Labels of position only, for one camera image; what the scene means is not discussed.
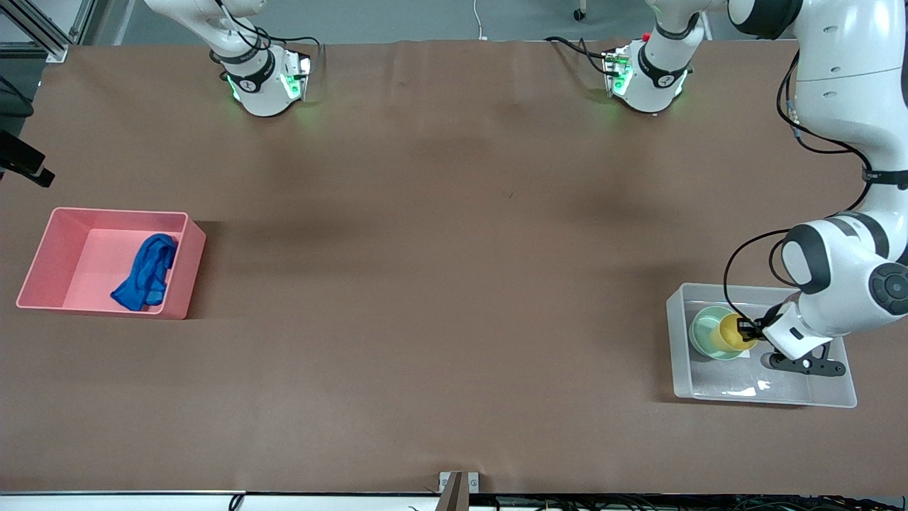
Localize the yellow plastic cup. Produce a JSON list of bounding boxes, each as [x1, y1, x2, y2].
[[718, 313, 757, 354]]

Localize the green plastic bowl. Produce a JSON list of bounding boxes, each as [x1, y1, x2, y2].
[[689, 305, 744, 361]]

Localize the blue mesh bag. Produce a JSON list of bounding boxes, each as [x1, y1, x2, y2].
[[110, 233, 179, 312]]

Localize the clear plastic bin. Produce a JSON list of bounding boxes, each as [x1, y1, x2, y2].
[[666, 282, 858, 409]]

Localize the pink plastic bin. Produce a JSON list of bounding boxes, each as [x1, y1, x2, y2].
[[16, 207, 207, 320]]

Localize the brown table cover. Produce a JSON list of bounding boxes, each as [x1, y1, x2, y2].
[[0, 39, 908, 495]]

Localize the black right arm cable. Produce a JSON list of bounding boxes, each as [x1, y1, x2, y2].
[[0, 75, 34, 119]]

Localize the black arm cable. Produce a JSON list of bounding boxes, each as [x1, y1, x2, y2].
[[723, 48, 875, 326], [0, 75, 34, 119]]

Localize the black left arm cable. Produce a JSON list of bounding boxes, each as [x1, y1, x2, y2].
[[723, 48, 875, 326]]

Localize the aluminium frame profile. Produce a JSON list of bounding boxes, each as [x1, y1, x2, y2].
[[0, 0, 96, 63]]

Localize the black cable bundle under table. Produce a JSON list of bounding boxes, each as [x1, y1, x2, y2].
[[468, 495, 908, 511]]

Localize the black right base cables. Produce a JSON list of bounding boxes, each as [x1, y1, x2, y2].
[[210, 0, 324, 75]]

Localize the black base cables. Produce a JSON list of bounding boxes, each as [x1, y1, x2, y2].
[[210, 0, 324, 75], [544, 35, 619, 76]]

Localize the black left base cables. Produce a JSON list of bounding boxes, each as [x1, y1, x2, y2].
[[544, 35, 619, 76]]

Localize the metal table edge bracket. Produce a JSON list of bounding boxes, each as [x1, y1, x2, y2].
[[438, 471, 480, 511]]

